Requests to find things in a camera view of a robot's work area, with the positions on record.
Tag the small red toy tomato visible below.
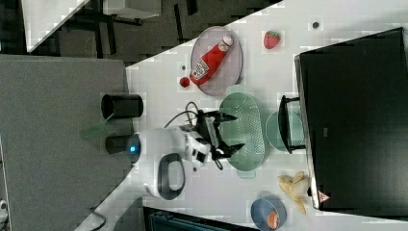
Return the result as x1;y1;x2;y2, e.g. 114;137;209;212
179;77;190;88

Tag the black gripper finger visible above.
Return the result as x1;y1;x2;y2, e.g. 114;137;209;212
219;113;237;122
219;143;244;158

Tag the peeled toy banana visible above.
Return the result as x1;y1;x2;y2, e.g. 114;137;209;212
277;171;309;215

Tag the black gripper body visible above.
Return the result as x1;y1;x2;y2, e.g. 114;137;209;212
196;110;222;161

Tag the large black cup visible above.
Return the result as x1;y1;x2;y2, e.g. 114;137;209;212
101;94;143;119

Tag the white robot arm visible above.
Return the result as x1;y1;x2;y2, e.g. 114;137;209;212
126;111;243;200

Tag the grey round plate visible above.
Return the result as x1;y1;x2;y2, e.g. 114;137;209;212
189;26;242;96

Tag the small black cup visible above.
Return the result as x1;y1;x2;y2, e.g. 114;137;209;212
105;136;130;154

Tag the black toaster oven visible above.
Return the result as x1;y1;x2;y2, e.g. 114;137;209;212
294;28;408;220

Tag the mint green strainer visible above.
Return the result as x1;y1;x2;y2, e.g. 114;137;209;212
219;85;266;179

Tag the blue bowl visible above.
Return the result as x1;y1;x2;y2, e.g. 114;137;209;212
250;196;287;231

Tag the orange toy fruit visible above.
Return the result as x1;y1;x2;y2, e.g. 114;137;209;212
268;211;279;229

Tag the red ketchup bottle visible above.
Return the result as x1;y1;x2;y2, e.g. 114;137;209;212
190;35;234;86

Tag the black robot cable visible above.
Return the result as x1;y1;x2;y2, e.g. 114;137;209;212
164;101;200;129

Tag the mint green cup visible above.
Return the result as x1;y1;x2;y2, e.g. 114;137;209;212
266;112;304;151

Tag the red toy strawberry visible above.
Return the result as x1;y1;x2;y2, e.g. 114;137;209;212
264;31;281;49

